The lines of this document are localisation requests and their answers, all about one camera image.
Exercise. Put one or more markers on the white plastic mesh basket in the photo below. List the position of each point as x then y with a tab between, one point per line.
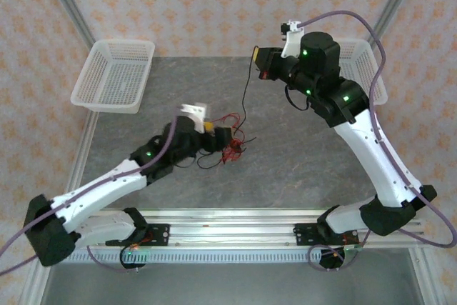
358	58
135	55

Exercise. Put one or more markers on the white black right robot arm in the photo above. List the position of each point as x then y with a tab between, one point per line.
378	162

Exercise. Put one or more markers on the aluminium corner post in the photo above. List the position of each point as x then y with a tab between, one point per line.
69	1
394	1

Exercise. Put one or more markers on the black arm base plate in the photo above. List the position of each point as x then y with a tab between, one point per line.
162	235
303	235

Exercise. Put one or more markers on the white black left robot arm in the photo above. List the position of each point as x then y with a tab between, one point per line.
100	187

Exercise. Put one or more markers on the aluminium table side rail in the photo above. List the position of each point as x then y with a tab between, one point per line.
88	133

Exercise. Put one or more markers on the black base controller board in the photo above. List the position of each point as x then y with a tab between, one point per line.
332	260
134	256

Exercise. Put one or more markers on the aluminium mounting beam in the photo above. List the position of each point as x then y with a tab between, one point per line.
232	228

